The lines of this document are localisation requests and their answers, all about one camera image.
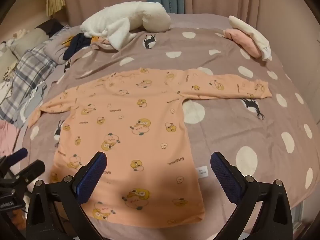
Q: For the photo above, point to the light pink crumpled cloth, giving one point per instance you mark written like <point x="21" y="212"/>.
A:
<point x="7" y="137"/>

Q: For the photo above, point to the straw tassel bundle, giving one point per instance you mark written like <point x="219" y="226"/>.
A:
<point x="55" y="2"/>

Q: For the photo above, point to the small white plush toy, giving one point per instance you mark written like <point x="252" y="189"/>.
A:
<point x="18" y="34"/>

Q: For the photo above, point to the mauve polka dot bedspread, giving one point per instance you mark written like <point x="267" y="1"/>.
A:
<point x="225" y="135"/>

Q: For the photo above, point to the beige long cushion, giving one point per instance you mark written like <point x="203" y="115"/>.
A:
<point x="8" y="57"/>

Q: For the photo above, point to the dark brown pillow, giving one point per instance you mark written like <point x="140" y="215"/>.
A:
<point x="51" y="26"/>

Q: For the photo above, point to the mauve pillow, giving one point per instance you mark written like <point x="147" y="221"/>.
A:
<point x="55" y="47"/>

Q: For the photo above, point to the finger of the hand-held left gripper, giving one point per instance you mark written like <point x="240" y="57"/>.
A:
<point x="32" y="168"/>
<point x="20" y="153"/>

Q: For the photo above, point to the navy blue cloth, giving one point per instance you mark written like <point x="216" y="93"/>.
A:
<point x="77" y="43"/>

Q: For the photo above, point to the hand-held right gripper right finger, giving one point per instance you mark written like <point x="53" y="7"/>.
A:
<point x="225" y="178"/>

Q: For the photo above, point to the colourful tangled cloth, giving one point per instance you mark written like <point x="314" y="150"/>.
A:
<point x="8" y="73"/>

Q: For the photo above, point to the white fluffy plush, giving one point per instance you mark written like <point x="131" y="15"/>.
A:
<point x="140" y="15"/>

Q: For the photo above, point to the grey plaid blanket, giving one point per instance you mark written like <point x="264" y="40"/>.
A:
<point x="30" y="67"/>

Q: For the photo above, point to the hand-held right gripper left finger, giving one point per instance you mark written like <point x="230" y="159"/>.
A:
<point x="92" y="178"/>

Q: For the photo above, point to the orange cartoon print shirt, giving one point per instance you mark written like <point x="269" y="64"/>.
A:
<point x="140" y="120"/>

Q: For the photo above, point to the small light pink cloth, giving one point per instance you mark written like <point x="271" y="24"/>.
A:
<point x="105" y="40"/>

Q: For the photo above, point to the mustard yellow cloth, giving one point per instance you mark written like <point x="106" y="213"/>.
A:
<point x="67" y="40"/>

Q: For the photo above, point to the grey beige pillow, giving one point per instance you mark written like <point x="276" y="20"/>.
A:
<point x="30" y="38"/>

